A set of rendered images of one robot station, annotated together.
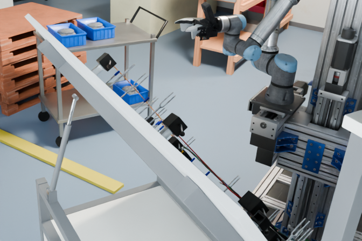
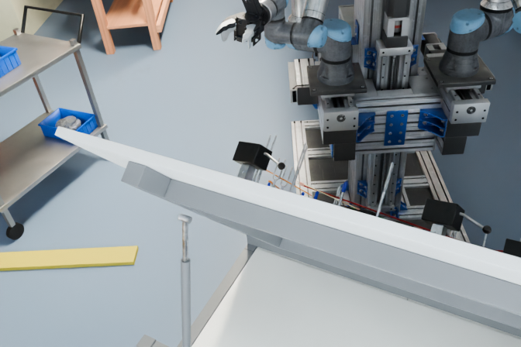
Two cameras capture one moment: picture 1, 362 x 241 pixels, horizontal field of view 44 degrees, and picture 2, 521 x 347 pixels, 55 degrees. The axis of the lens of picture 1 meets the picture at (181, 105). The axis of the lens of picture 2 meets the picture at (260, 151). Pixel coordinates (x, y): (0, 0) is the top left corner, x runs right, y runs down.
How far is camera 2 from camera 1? 85 cm
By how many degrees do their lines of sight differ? 24
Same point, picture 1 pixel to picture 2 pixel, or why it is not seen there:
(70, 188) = (74, 286)
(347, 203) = not seen: outside the picture
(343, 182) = not seen: outside the picture
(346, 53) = not seen: outside the picture
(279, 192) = (320, 170)
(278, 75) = (336, 49)
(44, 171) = (22, 283)
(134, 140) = (458, 280)
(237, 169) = not seen: hidden behind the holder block
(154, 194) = (260, 263)
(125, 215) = (254, 312)
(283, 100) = (347, 78)
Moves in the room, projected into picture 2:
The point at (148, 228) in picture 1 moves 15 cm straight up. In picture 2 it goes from (295, 313) to (293, 283)
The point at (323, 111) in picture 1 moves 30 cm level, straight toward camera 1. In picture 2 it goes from (388, 71) to (415, 108)
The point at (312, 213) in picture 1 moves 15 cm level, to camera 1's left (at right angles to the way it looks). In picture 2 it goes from (393, 184) to (368, 196)
